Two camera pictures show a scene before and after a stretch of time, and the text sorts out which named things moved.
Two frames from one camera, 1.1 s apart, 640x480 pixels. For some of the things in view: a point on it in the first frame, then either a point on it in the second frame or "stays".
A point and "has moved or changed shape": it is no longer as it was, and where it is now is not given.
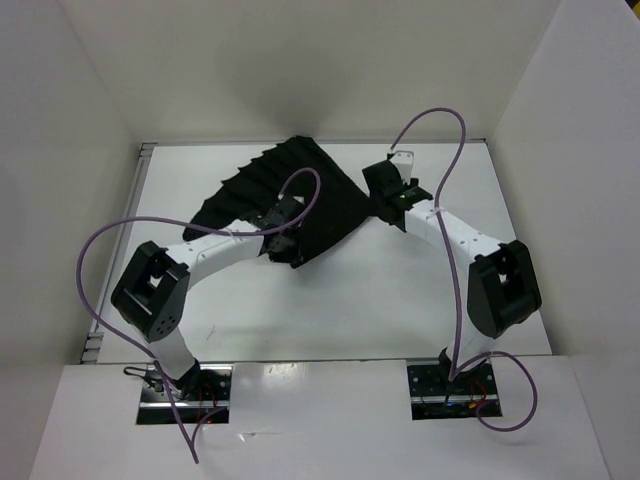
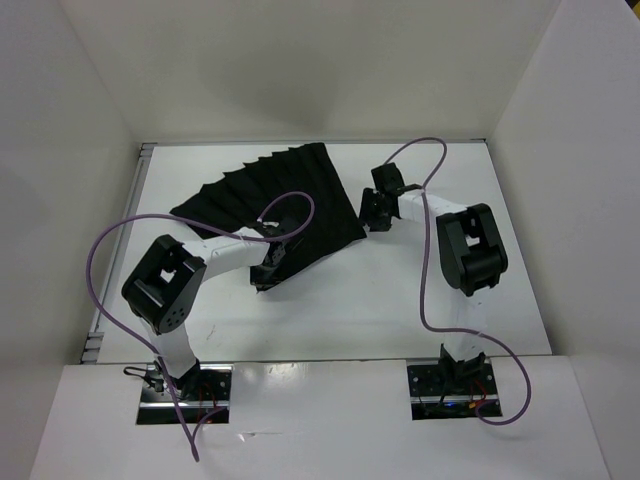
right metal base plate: x=433 y=395 stays
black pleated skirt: x=340 y=207 has moved or changed shape
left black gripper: x=291 y=256 -> x=262 y=284
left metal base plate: x=202 y=395 stays
